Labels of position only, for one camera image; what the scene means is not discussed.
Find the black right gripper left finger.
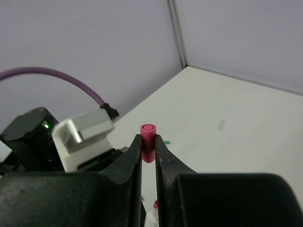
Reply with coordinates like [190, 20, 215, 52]
[0, 135, 142, 227]

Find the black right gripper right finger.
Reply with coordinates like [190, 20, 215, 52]
[155, 135, 303, 227]

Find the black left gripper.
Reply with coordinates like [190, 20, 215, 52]
[76, 147, 129, 172]

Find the pink marker cap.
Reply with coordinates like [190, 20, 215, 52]
[140, 124, 156, 163]

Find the white acrylic marker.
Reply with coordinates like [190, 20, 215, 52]
[144, 200, 159, 227]

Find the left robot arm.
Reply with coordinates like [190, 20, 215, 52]
[0, 104, 127, 175]

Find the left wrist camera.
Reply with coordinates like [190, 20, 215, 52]
[52, 109, 115, 173]

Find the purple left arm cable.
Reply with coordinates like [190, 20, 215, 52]
[0, 67, 120, 123]

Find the left aluminium frame post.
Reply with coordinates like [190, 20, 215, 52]
[166, 0, 188, 69]

